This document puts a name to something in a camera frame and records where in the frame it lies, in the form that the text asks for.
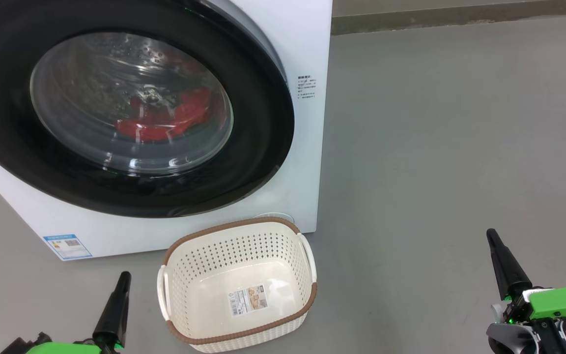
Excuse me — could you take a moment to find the blue energy label sticker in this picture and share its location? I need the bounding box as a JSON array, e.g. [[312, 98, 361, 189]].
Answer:
[[43, 234, 93, 261]]

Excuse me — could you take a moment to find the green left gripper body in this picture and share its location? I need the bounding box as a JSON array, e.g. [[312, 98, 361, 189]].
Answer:
[[0, 332, 125, 354]]

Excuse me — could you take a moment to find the red and white garment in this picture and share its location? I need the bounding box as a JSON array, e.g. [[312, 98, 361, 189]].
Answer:
[[115, 86, 213, 143]]

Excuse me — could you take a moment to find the cream perforated laundry basket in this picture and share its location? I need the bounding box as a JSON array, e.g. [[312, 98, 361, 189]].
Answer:
[[157, 217, 318, 354]]

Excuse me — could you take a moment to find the round white filter cover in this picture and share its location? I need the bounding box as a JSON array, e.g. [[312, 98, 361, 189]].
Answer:
[[254, 212, 296, 226]]

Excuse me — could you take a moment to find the black round machine door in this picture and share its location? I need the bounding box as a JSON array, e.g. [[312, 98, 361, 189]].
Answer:
[[0, 0, 295, 218]]

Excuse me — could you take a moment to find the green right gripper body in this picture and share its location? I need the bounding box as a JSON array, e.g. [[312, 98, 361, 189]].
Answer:
[[491, 276, 566, 354]]

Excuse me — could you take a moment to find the white printed barcode label sticker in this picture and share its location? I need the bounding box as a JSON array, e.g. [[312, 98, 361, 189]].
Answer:
[[228, 286, 268, 317]]

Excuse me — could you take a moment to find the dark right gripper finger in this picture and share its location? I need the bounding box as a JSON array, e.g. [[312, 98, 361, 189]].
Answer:
[[486, 229, 533, 300]]

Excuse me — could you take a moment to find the small printed text label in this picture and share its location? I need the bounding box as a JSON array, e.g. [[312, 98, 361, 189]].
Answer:
[[297, 75, 318, 100]]

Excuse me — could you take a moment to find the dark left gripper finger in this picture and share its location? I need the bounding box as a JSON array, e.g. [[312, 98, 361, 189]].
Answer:
[[92, 271, 132, 346]]

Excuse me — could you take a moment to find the dark grey wall baseboard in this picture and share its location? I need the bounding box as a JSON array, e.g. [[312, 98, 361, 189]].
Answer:
[[331, 0, 566, 35]]

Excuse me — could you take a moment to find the white front-load washing machine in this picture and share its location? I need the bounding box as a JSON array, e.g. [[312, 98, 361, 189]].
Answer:
[[0, 0, 333, 261]]

